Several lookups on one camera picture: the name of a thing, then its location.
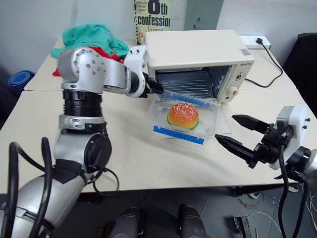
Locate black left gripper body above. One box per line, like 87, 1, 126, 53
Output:
144, 73, 157, 95

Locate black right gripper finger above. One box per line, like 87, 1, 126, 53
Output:
231, 114, 270, 136
214, 133, 260, 170

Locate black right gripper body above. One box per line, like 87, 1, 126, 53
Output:
253, 123, 296, 166

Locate clear food container blue clips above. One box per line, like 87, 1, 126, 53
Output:
148, 90, 223, 146

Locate white toaster oven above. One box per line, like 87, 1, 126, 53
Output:
144, 29, 256, 139

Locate toy hamburger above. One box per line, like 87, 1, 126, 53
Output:
166, 102, 200, 130

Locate red cloth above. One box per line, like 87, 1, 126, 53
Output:
53, 45, 125, 77

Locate paperback book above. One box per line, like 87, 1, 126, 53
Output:
133, 0, 172, 42

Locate black chair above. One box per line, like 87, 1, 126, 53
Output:
282, 32, 317, 106

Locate black floor block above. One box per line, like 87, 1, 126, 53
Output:
233, 216, 256, 238

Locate green cloth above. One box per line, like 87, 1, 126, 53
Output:
50, 23, 130, 60

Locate white power strip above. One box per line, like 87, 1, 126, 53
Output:
238, 35, 272, 51

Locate grey metal panel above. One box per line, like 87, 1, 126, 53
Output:
183, 0, 224, 32

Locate dark rounded shape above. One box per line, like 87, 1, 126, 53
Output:
108, 206, 146, 238
177, 204, 208, 238

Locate blue rolled mat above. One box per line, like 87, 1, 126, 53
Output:
7, 70, 37, 95

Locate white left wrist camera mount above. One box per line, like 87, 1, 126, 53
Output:
123, 45, 150, 98

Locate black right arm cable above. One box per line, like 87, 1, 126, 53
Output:
273, 132, 311, 238

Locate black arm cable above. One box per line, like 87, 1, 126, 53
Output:
0, 136, 120, 238
273, 132, 311, 238

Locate black power cord with plug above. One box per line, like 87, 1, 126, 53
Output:
244, 37, 284, 88

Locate thin white floor cable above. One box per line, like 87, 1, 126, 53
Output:
237, 190, 317, 238

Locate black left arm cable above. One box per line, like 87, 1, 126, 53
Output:
0, 136, 120, 238

